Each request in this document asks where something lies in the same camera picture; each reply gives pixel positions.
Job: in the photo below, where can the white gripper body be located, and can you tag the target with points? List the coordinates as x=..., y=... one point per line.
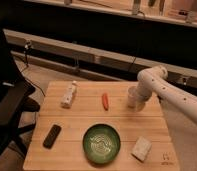
x=144, y=94

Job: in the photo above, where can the black office chair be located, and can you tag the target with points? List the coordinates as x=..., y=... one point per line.
x=15, y=98

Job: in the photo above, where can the black remote control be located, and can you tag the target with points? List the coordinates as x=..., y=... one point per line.
x=51, y=136

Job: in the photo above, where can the orange carrot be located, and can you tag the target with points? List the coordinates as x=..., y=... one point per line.
x=105, y=102

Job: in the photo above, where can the white plastic bottle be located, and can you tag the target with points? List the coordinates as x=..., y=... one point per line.
x=69, y=95

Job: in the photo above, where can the white sponge block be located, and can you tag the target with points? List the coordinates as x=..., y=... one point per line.
x=141, y=148

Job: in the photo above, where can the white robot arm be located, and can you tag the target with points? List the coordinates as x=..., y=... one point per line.
x=154, y=80

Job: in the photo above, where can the green ceramic bowl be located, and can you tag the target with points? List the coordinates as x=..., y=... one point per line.
x=101, y=144

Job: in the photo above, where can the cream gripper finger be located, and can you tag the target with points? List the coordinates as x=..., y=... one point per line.
x=139, y=106

